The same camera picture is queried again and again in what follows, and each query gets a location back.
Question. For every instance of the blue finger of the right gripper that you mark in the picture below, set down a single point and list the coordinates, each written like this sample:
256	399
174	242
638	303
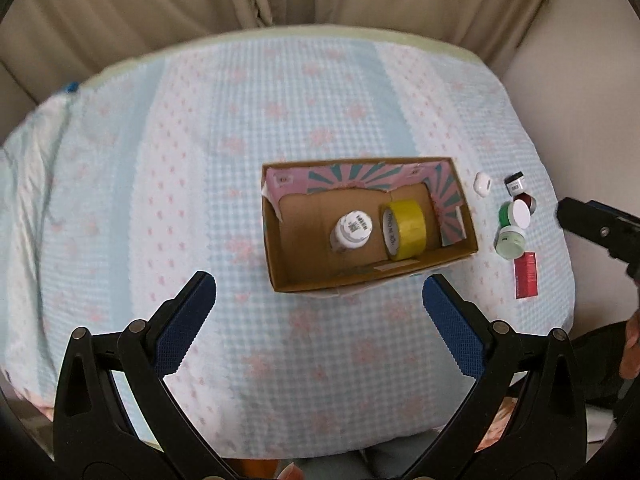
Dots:
610	228

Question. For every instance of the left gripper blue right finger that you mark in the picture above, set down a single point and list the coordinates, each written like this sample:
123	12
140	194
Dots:
480	353

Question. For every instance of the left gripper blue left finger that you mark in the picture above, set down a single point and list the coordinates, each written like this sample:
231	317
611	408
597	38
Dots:
156	351

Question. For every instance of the red rectangular box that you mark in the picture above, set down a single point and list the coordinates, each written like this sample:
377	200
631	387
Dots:
526	276

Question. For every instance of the green jar white lid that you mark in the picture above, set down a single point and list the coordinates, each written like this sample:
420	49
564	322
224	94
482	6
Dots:
515	213

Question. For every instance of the pale green lid jar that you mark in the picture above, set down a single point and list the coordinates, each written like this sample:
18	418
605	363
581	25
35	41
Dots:
510	243

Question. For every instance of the small black white jar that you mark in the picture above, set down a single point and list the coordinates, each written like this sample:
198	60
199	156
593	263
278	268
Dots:
515	184

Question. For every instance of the white earbud case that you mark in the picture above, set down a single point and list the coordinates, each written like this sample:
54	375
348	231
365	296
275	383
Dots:
482	184

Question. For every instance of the yellow tape roll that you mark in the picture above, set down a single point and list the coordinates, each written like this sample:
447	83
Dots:
404	229

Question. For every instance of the white pill bottle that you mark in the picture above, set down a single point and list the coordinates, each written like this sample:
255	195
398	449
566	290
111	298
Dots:
351	231

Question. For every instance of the small red metal tin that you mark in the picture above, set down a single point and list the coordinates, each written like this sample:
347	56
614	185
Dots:
528	200

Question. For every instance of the person right hand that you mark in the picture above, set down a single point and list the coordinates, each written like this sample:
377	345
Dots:
630	363

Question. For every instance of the blue checked floral bedsheet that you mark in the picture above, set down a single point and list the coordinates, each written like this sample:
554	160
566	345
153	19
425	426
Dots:
238	157

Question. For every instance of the light blue crumpled blanket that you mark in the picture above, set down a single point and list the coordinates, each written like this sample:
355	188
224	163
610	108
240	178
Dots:
27	164

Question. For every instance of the open cardboard box pink lining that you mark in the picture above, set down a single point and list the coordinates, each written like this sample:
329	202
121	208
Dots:
302	201

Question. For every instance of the grey headboard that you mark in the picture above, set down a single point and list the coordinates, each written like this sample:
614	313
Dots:
15	103

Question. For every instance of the beige curtain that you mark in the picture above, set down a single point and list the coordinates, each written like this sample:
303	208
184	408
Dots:
44	40

